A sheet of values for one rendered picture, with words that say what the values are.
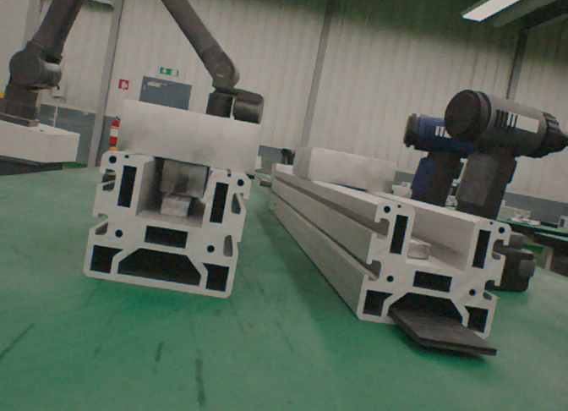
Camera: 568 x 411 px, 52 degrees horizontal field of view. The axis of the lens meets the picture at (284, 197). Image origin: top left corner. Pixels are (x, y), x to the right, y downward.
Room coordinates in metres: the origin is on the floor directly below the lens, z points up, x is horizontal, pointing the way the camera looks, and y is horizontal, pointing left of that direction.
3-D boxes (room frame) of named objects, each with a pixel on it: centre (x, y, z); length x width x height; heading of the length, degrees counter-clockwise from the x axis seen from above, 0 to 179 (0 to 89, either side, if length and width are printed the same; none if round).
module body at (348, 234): (0.81, -0.07, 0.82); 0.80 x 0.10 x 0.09; 7
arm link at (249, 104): (1.34, 0.14, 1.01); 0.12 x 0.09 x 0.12; 86
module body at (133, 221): (0.79, 0.12, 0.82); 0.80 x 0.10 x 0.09; 7
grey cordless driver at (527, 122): (0.70, -0.26, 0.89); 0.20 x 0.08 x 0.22; 117
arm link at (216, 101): (1.34, 0.18, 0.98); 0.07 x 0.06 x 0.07; 86
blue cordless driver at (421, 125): (0.95, -0.27, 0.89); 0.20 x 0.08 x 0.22; 84
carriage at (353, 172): (0.81, -0.07, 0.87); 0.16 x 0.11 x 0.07; 7
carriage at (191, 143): (0.54, 0.09, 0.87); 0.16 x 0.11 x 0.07; 7
